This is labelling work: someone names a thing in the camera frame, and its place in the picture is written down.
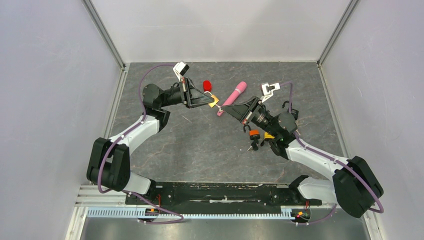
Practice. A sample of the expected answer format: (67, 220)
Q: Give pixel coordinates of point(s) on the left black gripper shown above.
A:
(191, 96)

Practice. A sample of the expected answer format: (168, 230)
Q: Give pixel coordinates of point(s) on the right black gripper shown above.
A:
(241, 111)

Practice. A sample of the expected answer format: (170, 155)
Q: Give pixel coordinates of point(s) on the yellow black padlock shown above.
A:
(266, 138)

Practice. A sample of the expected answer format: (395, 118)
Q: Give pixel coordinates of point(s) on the black-head key bunch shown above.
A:
(254, 146)

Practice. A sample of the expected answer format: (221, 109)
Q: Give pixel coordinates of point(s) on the black Kaijing padlock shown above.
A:
(290, 109)

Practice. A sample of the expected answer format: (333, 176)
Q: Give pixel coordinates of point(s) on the orange black padlock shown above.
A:
(254, 134)

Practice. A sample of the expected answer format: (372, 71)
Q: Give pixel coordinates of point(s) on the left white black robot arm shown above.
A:
(109, 163)

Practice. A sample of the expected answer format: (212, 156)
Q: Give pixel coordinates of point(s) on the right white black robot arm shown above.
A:
(349, 182)

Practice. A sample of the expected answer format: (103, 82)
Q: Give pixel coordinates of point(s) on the red plastic cap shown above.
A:
(207, 86)

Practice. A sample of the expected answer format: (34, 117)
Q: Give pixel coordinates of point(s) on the pink cylindrical wand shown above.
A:
(240, 88)

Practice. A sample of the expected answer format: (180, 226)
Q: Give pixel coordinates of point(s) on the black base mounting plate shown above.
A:
(176, 193)

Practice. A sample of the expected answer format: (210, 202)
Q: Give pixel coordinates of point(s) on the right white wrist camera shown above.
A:
(267, 90)

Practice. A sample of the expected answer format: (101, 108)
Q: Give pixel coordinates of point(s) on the white slotted cable duct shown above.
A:
(153, 214)

